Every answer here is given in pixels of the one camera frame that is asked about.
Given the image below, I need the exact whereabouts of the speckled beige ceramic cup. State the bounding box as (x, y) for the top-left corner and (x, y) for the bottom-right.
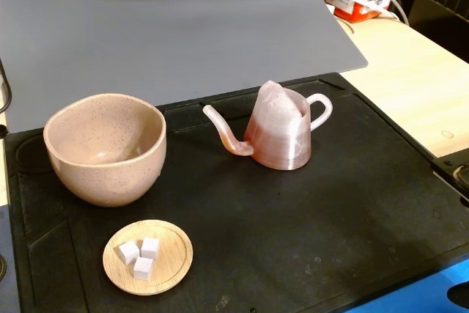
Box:
(43, 92), (168, 208)

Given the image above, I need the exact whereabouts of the white sugar cube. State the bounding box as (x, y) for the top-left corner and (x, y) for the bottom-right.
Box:
(141, 237), (160, 260)
(117, 240), (141, 266)
(133, 257), (154, 281)

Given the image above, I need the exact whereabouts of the black silicone work mat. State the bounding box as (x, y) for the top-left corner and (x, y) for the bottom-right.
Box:
(3, 72), (469, 313)

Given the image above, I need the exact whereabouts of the black cable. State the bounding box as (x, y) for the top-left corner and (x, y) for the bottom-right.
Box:
(0, 58), (13, 115)

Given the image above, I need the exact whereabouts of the translucent pink printed kettle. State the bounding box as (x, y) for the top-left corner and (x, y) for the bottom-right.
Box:
(202, 80), (333, 171)

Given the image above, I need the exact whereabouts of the round wooden coaster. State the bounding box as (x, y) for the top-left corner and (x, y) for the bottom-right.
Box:
(102, 219), (194, 296)

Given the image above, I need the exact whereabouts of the grey desk pad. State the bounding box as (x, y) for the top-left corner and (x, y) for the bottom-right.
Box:
(0, 205), (21, 313)

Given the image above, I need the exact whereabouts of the grey braided round cable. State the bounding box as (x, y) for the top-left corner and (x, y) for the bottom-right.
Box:
(361, 0), (410, 26)

